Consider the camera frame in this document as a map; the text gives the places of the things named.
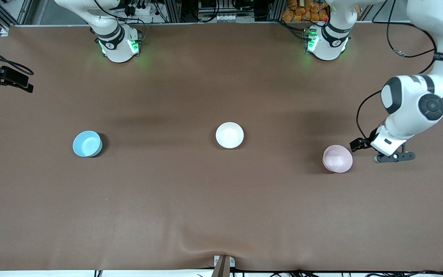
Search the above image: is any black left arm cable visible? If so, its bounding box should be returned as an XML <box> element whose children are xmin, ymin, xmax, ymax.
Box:
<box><xmin>355</xmin><ymin>0</ymin><xmax>443</xmax><ymax>142</ymax></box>

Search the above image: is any grey table clamp bracket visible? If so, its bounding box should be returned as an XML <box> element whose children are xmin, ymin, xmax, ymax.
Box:
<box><xmin>213</xmin><ymin>255</ymin><xmax>236</xmax><ymax>268</ymax></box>

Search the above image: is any grey electronics box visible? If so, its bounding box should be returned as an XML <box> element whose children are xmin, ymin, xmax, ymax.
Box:
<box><xmin>198</xmin><ymin>0</ymin><xmax>243</xmax><ymax>23</ymax></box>

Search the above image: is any pink bowl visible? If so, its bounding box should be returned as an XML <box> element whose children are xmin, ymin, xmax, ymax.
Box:
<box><xmin>322</xmin><ymin>145</ymin><xmax>354</xmax><ymax>174</ymax></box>

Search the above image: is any brown table cover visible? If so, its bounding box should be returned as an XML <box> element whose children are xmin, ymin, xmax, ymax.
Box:
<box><xmin>0</xmin><ymin>22</ymin><xmax>443</xmax><ymax>272</ymax></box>

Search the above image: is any white power strip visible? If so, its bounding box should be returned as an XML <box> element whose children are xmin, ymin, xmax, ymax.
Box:
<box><xmin>123</xmin><ymin>0</ymin><xmax>157</xmax><ymax>17</ymax></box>

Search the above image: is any white bowl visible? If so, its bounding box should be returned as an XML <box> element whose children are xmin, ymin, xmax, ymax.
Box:
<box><xmin>215</xmin><ymin>122</ymin><xmax>245</xmax><ymax>149</ymax></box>

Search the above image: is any blue bowl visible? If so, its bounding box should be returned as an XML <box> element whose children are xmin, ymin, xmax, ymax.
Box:
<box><xmin>72</xmin><ymin>130</ymin><xmax>103</xmax><ymax>158</ymax></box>

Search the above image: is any brown camera post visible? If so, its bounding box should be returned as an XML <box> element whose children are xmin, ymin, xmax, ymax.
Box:
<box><xmin>211</xmin><ymin>255</ymin><xmax>231</xmax><ymax>277</ymax></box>

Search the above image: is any orange snack pile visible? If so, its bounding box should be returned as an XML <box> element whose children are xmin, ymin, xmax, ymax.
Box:
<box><xmin>282</xmin><ymin>0</ymin><xmax>330</xmax><ymax>22</ymax></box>

